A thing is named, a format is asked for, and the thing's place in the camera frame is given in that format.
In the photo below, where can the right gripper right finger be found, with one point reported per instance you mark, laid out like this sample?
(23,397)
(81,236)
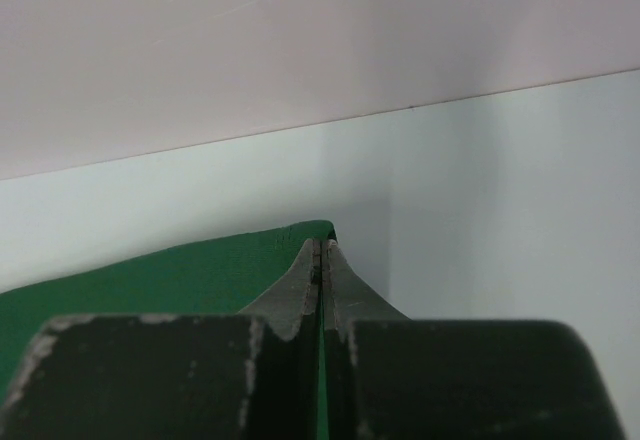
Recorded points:
(391,377)

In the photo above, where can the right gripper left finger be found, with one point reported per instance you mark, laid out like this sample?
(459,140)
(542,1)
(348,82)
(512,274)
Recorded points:
(250,375)

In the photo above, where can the green t shirt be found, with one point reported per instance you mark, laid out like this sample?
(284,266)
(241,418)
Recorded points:
(213,277)

